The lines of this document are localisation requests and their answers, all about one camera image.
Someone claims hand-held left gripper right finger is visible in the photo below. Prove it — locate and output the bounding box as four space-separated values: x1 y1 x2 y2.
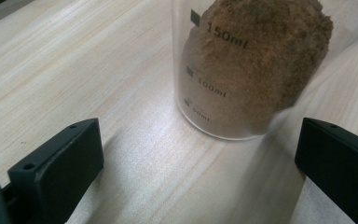
294 117 358 224

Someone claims brown powder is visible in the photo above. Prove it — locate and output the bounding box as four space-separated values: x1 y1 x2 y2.
180 0 335 133

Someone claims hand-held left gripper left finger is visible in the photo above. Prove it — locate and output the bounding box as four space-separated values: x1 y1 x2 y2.
7 118 104 224

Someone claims glass measuring beaker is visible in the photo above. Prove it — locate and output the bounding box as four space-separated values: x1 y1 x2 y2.
171 0 336 141

